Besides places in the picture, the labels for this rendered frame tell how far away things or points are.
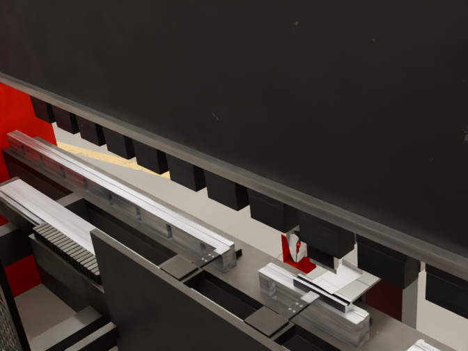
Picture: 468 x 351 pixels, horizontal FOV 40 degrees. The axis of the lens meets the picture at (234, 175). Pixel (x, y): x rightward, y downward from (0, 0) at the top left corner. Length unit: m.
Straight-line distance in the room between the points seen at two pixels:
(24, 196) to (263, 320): 1.34
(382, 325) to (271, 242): 2.01
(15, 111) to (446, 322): 2.43
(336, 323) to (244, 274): 0.44
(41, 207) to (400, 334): 1.45
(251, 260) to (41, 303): 1.81
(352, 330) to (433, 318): 1.54
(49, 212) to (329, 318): 1.21
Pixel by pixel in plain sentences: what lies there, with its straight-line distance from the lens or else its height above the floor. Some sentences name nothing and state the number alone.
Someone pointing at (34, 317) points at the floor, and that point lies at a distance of 3.75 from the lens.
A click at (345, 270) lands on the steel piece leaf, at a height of 1.00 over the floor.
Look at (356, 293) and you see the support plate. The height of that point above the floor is 1.00.
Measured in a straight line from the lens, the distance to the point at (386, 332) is 1.98.
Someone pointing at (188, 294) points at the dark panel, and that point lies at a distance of 1.40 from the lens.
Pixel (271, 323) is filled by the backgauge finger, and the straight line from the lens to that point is 1.77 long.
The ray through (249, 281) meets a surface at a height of 0.87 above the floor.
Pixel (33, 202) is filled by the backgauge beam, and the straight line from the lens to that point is 2.70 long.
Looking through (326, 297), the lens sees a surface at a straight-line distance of 1.91.
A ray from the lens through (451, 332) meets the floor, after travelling 3.33.
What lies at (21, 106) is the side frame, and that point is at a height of 1.06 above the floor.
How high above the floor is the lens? 2.19
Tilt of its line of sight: 28 degrees down
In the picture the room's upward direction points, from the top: 7 degrees counter-clockwise
